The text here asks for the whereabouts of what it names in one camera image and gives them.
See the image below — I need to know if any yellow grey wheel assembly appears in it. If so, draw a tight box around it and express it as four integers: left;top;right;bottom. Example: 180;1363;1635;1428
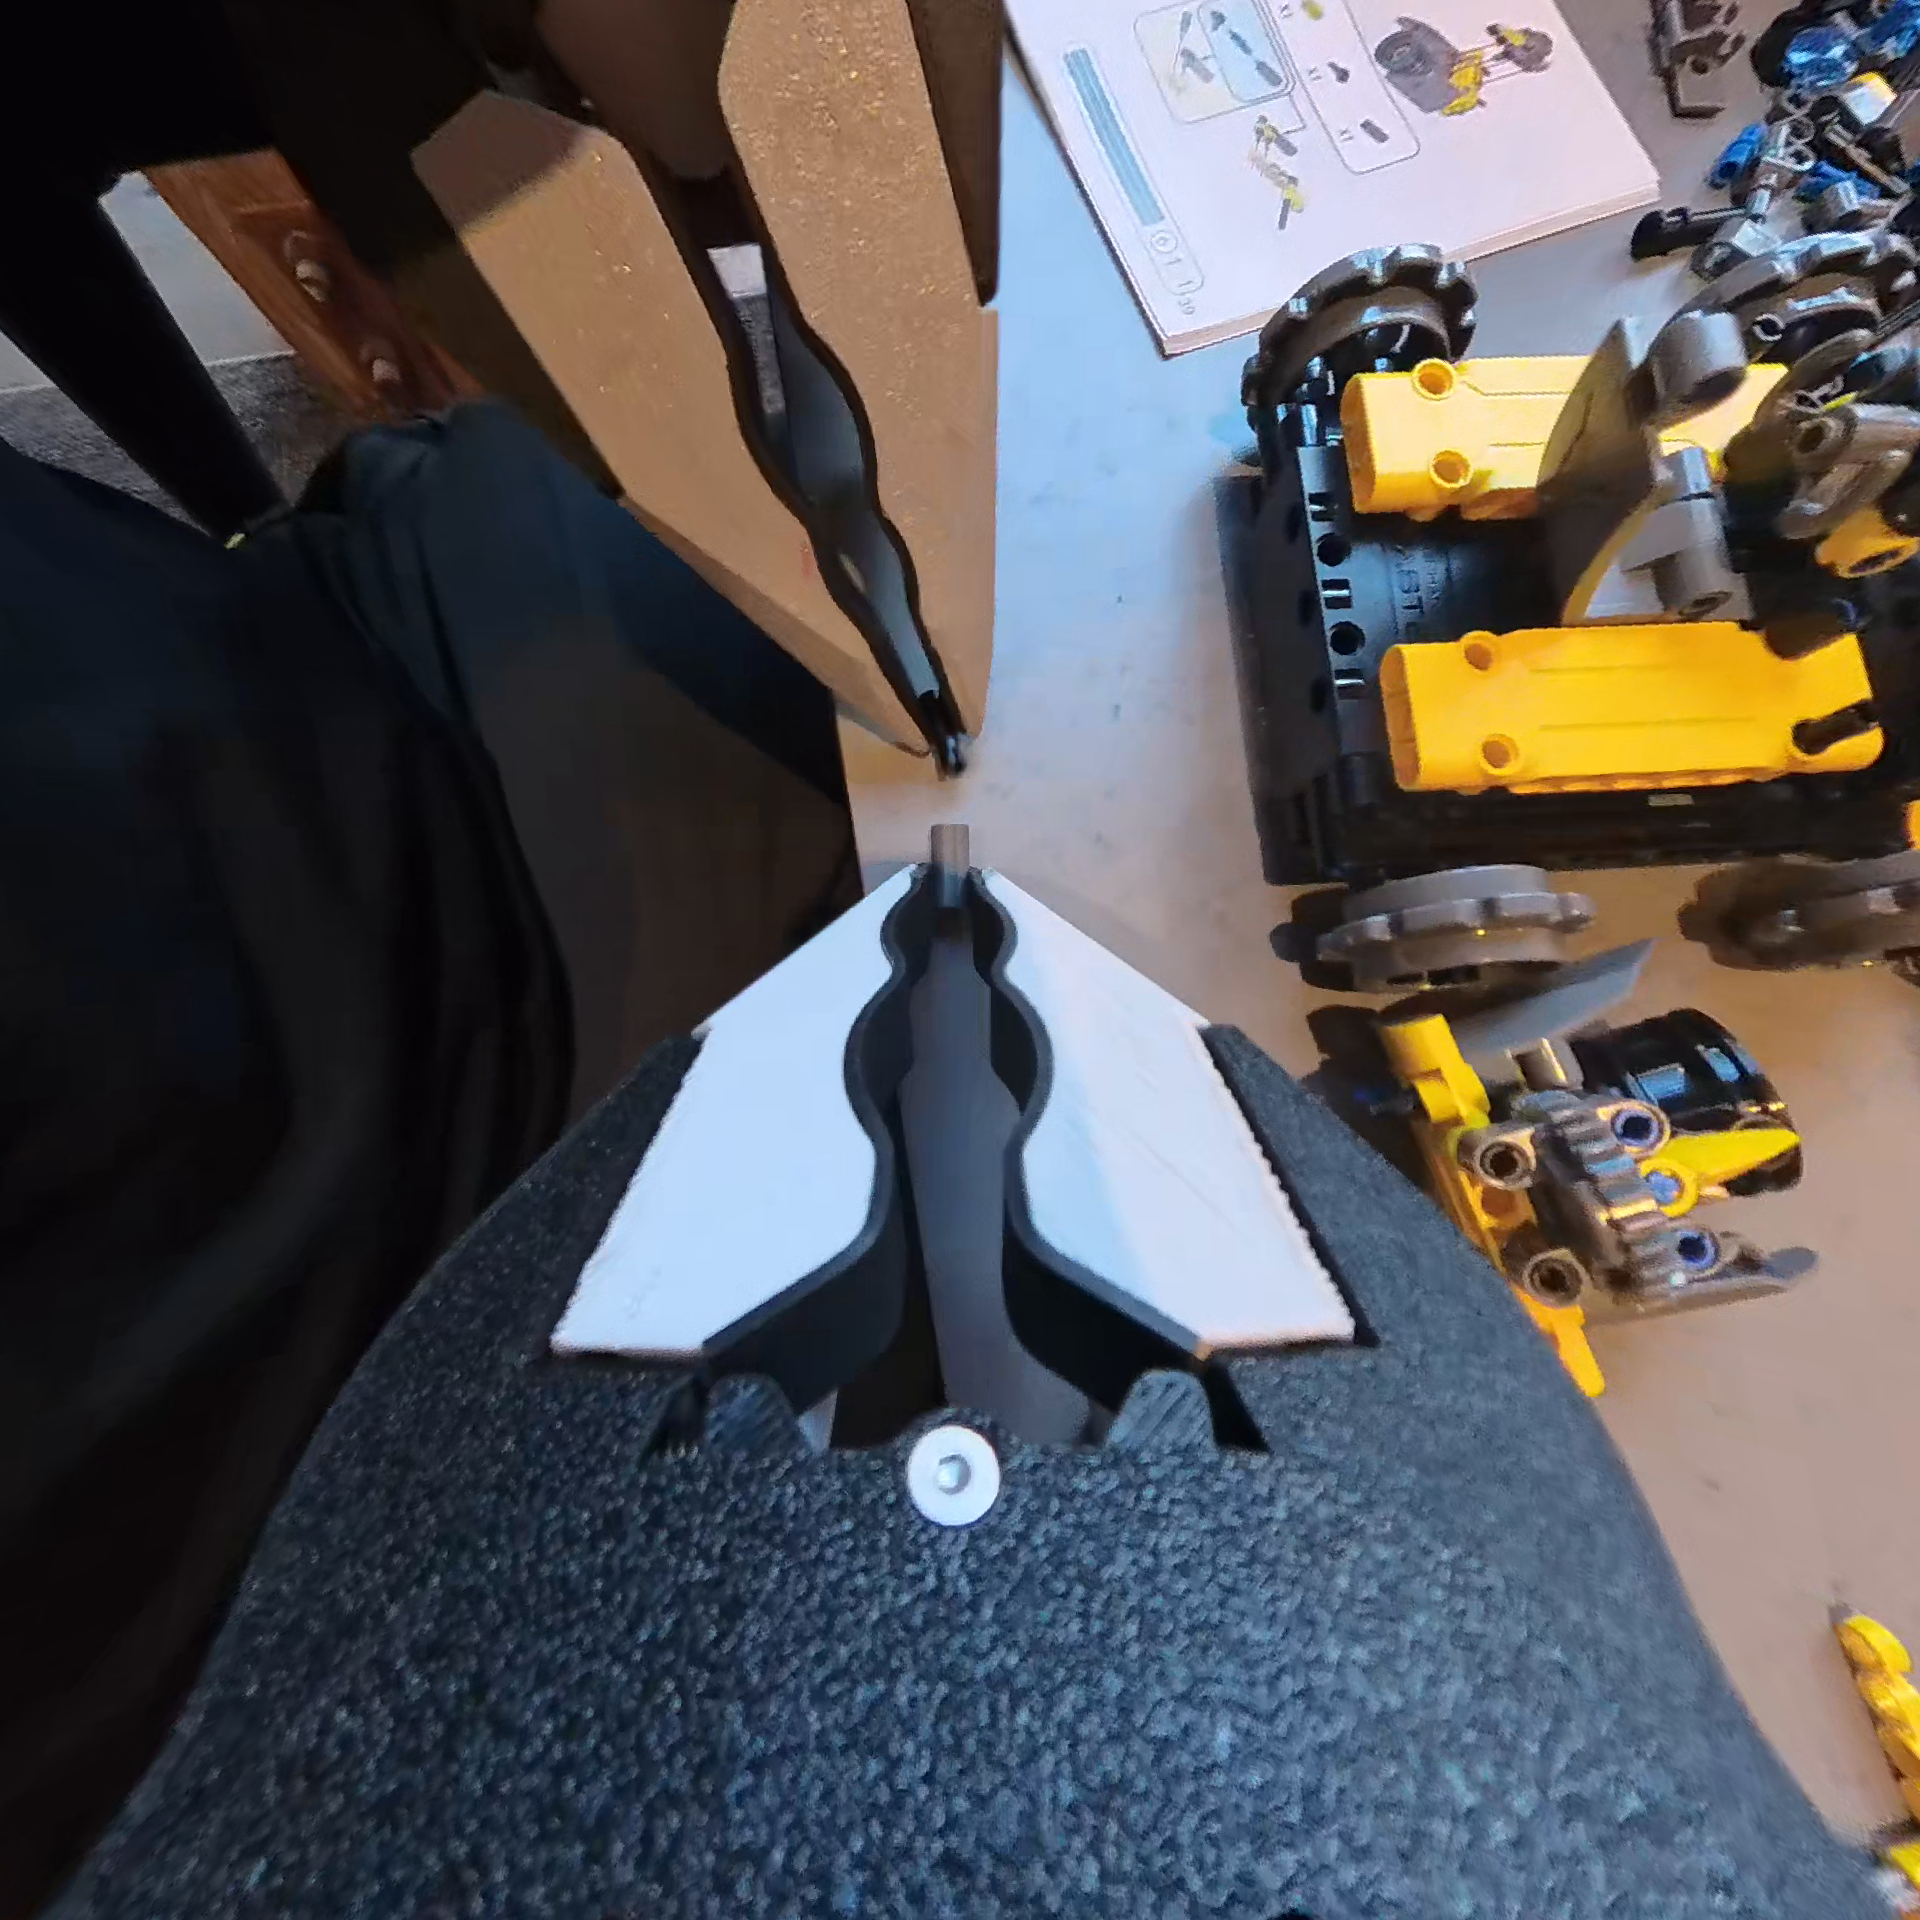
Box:
1301;943;1825;1401

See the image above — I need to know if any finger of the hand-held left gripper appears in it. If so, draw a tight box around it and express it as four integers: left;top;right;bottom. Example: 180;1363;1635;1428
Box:
717;0;1012;779
410;86;938;760

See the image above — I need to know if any person's black top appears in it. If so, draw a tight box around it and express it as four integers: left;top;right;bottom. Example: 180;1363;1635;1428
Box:
0;443;576;1878

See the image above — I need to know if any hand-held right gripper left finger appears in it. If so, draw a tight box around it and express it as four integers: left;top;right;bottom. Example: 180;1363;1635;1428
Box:
548;865;958;1398

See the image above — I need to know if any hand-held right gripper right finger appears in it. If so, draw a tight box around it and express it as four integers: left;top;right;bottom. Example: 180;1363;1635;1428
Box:
955;865;1362;1386

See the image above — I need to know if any small yellow toy beam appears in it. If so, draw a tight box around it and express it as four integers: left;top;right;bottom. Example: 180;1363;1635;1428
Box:
1829;1608;1920;1810

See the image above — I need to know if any white instruction booklet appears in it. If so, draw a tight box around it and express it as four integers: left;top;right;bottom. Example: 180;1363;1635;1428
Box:
1002;0;1663;359

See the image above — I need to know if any yellow black toy vehicle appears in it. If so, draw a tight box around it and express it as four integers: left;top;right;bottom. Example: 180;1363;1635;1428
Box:
1211;236;1920;999

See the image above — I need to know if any pile of toy parts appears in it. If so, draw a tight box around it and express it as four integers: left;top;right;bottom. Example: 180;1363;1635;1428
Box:
1631;0;1920;248

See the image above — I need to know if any grey desk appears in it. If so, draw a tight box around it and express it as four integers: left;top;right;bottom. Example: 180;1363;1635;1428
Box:
826;0;1920;1878

